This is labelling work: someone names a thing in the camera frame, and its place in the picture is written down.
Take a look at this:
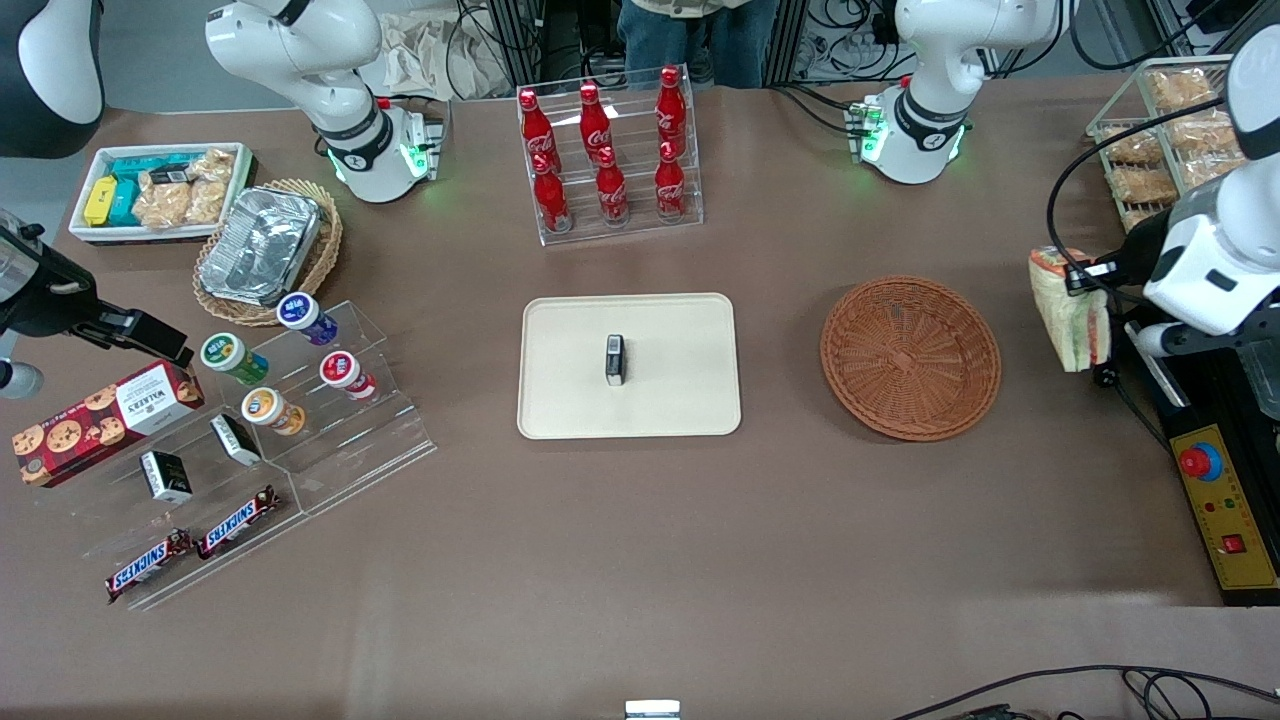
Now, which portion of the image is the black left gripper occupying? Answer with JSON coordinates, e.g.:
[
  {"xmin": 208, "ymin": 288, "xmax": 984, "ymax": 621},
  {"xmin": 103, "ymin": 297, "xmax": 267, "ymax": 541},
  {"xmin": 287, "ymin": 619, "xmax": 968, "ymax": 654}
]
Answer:
[{"xmin": 1066, "ymin": 210, "xmax": 1173, "ymax": 296}]

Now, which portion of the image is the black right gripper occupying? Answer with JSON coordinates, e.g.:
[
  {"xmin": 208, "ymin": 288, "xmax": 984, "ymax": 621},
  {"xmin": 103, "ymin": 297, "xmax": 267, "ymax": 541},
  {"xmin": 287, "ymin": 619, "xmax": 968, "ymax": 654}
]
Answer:
[{"xmin": 0, "ymin": 235, "xmax": 194, "ymax": 369}]

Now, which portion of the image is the triangle sandwich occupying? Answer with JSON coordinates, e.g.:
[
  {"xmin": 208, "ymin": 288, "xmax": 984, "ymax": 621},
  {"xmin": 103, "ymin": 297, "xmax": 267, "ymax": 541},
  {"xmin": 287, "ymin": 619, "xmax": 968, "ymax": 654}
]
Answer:
[{"xmin": 1028, "ymin": 246, "xmax": 1113, "ymax": 373}]

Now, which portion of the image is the aluminium foil tray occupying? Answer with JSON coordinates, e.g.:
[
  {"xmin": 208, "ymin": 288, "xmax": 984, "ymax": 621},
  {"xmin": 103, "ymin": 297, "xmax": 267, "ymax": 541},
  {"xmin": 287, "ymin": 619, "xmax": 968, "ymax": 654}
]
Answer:
[{"xmin": 197, "ymin": 187, "xmax": 323, "ymax": 307}]

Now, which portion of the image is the brown wicker basket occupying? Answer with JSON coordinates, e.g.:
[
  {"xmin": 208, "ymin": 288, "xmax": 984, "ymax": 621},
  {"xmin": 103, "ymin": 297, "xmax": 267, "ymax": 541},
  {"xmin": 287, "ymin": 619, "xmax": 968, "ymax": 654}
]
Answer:
[{"xmin": 820, "ymin": 276, "xmax": 1003, "ymax": 442}]

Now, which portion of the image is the light wicker basket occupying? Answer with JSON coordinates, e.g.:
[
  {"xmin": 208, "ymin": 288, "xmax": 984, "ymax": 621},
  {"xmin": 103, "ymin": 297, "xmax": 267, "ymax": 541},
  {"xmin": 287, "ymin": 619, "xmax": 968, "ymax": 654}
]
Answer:
[{"xmin": 192, "ymin": 178, "xmax": 344, "ymax": 328}]

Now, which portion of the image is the beige plastic tray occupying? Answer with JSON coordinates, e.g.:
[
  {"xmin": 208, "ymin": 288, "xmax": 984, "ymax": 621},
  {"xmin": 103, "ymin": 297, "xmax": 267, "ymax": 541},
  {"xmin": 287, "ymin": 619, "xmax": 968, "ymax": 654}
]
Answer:
[{"xmin": 516, "ymin": 292, "xmax": 743, "ymax": 441}]

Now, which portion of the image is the green lid gum jar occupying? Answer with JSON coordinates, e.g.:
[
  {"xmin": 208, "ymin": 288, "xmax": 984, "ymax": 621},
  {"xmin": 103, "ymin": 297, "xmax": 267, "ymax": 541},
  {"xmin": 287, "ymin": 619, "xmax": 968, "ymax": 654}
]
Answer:
[{"xmin": 200, "ymin": 332, "xmax": 271, "ymax": 387}]

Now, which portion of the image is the Walkers shortbread cookie box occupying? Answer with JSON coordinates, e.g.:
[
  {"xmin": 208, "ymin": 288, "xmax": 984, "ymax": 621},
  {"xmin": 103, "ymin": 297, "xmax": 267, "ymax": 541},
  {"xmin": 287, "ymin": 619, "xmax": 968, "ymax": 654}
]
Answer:
[{"xmin": 12, "ymin": 359, "xmax": 206, "ymax": 489}]

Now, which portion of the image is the wrapped bread pack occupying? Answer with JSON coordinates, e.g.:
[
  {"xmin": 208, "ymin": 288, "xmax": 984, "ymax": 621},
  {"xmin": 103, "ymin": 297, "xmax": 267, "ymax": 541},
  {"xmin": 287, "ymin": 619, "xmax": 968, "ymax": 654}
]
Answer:
[
  {"xmin": 1108, "ymin": 165, "xmax": 1181, "ymax": 206},
  {"xmin": 1170, "ymin": 110, "xmax": 1246, "ymax": 161},
  {"xmin": 1100, "ymin": 125, "xmax": 1171, "ymax": 166},
  {"xmin": 1145, "ymin": 65, "xmax": 1226, "ymax": 111}
]

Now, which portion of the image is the white plastic bin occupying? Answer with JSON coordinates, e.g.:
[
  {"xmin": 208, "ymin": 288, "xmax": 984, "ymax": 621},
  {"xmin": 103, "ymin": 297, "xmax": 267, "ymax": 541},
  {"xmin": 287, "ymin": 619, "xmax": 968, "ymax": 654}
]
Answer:
[{"xmin": 68, "ymin": 142, "xmax": 256, "ymax": 247}]

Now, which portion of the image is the silver metal bar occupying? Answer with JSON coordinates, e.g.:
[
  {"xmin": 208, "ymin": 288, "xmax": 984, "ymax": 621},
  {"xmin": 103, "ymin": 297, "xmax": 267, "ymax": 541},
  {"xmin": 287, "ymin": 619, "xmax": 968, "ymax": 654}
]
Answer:
[{"xmin": 1125, "ymin": 320, "xmax": 1189, "ymax": 408}]

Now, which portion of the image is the wrapped snack pack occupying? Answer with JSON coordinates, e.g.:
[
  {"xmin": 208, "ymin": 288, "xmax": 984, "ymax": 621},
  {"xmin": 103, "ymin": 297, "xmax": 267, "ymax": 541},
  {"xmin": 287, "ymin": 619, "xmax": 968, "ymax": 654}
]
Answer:
[
  {"xmin": 185, "ymin": 148, "xmax": 236, "ymax": 226},
  {"xmin": 133, "ymin": 170, "xmax": 196, "ymax": 229}
]

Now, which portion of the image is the orange lid gum jar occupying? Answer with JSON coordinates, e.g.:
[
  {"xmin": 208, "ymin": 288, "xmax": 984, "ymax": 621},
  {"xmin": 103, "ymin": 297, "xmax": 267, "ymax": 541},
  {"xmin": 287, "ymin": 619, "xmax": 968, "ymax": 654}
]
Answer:
[{"xmin": 241, "ymin": 387, "xmax": 306, "ymax": 437}]

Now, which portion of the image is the purple lid gum jar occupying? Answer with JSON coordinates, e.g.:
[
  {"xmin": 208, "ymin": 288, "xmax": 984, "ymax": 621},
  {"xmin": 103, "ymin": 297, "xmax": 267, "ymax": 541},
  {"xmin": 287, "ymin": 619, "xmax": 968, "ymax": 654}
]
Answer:
[{"xmin": 277, "ymin": 292, "xmax": 339, "ymax": 347}]

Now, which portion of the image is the black equipment stand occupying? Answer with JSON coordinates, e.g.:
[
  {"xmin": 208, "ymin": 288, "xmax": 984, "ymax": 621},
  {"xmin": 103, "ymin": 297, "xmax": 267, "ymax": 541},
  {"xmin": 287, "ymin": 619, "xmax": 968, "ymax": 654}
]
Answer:
[{"xmin": 1110, "ymin": 290, "xmax": 1280, "ymax": 601}]

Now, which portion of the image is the red lid gum jar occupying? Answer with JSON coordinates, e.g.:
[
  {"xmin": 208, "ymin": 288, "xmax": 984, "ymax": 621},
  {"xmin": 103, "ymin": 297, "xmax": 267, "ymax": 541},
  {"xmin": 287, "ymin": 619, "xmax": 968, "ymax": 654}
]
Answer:
[{"xmin": 319, "ymin": 351, "xmax": 378, "ymax": 401}]

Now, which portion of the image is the Snickers chocolate bar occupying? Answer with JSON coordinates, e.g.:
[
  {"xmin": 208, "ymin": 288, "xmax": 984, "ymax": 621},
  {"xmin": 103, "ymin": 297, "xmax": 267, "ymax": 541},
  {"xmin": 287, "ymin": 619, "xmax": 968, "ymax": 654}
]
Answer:
[
  {"xmin": 196, "ymin": 485, "xmax": 281, "ymax": 561},
  {"xmin": 105, "ymin": 528, "xmax": 193, "ymax": 604}
]

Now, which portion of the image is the red emergency stop button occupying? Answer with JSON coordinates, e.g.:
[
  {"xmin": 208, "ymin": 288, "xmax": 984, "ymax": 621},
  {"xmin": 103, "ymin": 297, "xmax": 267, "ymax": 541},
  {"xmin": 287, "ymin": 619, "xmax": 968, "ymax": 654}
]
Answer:
[{"xmin": 1178, "ymin": 440, "xmax": 1224, "ymax": 483}]

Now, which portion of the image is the clear acrylic tiered stand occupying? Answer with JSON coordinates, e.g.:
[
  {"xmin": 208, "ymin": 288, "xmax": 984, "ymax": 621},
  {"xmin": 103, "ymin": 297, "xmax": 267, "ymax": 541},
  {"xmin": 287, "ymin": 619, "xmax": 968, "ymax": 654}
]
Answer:
[{"xmin": 60, "ymin": 300, "xmax": 438, "ymax": 613}]

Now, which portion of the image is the yellow control box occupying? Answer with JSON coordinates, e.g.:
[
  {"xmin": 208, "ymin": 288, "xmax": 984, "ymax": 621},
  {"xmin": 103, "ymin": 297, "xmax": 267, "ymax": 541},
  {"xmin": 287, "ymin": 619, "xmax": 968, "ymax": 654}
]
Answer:
[{"xmin": 1170, "ymin": 424, "xmax": 1280, "ymax": 607}]

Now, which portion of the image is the crumpled beige cloth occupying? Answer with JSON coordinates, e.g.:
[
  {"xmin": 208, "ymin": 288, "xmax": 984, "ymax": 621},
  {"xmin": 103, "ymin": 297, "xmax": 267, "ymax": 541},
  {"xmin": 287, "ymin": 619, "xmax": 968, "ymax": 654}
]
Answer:
[{"xmin": 360, "ymin": 10, "xmax": 481, "ymax": 101}]

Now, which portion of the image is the clear acrylic bottle rack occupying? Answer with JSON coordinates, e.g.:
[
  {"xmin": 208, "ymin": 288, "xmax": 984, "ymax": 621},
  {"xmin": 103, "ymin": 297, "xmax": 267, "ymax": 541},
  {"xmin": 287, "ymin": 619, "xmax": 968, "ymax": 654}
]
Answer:
[{"xmin": 516, "ymin": 64, "xmax": 704, "ymax": 247}]

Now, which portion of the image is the red Coca-Cola bottle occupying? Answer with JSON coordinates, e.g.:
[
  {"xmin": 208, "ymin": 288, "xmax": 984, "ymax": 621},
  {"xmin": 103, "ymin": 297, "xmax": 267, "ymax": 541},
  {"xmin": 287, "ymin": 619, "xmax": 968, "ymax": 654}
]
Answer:
[
  {"xmin": 518, "ymin": 88, "xmax": 557, "ymax": 171},
  {"xmin": 595, "ymin": 146, "xmax": 631, "ymax": 226},
  {"xmin": 580, "ymin": 82, "xmax": 613, "ymax": 161},
  {"xmin": 533, "ymin": 152, "xmax": 571, "ymax": 233},
  {"xmin": 655, "ymin": 66, "xmax": 689, "ymax": 156},
  {"xmin": 655, "ymin": 140, "xmax": 691, "ymax": 219}
]

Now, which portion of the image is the person in blue jeans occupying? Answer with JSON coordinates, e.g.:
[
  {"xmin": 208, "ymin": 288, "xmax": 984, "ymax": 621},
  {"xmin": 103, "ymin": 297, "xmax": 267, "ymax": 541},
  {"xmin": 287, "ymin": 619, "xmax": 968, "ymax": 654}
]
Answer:
[{"xmin": 617, "ymin": 0, "xmax": 781, "ymax": 89}]

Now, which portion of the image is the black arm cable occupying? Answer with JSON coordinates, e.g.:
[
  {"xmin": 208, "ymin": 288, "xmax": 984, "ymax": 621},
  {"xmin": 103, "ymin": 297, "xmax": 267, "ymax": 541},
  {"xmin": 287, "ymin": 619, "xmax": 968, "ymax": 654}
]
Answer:
[{"xmin": 1047, "ymin": 95, "xmax": 1231, "ymax": 301}]

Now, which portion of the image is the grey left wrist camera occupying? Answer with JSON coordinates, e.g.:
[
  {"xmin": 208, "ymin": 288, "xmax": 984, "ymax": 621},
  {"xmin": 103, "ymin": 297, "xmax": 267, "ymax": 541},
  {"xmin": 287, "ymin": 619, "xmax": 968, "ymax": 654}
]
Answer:
[{"xmin": 1135, "ymin": 320, "xmax": 1203, "ymax": 361}]

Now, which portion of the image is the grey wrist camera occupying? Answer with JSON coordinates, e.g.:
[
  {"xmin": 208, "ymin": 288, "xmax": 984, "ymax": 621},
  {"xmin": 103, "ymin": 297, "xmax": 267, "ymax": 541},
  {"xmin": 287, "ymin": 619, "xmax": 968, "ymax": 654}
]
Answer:
[
  {"xmin": 1135, "ymin": 320, "xmax": 1203, "ymax": 361},
  {"xmin": 0, "ymin": 360, "xmax": 45, "ymax": 401}
]

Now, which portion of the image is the black cable with plug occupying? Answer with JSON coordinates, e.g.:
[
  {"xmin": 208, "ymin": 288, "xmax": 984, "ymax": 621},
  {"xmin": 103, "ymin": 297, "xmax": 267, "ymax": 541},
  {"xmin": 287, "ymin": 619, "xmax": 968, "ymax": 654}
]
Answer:
[{"xmin": 1093, "ymin": 362, "xmax": 1171, "ymax": 451}]

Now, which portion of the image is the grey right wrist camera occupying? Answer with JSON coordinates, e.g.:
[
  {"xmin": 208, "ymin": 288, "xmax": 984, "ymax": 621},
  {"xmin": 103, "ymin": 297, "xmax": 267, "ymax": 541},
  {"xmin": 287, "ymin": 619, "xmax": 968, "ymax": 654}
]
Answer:
[{"xmin": 0, "ymin": 360, "xmax": 45, "ymax": 401}]

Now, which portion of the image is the white wire rack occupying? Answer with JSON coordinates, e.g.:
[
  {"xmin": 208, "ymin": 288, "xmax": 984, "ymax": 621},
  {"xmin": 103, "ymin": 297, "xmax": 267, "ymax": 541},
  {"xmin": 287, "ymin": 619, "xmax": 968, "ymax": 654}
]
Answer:
[{"xmin": 1087, "ymin": 55, "xmax": 1241, "ymax": 233}]

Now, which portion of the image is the black cable bundle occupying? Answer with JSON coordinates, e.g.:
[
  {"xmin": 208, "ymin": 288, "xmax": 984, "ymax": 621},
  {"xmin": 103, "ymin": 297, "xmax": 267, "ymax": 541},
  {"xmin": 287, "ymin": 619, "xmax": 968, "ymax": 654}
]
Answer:
[{"xmin": 782, "ymin": 0, "xmax": 901, "ymax": 83}]

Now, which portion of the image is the black floor cable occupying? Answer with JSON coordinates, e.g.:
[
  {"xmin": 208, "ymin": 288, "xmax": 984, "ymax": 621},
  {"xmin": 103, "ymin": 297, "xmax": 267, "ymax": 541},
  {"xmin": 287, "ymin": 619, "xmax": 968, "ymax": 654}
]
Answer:
[{"xmin": 890, "ymin": 665, "xmax": 1280, "ymax": 720}]

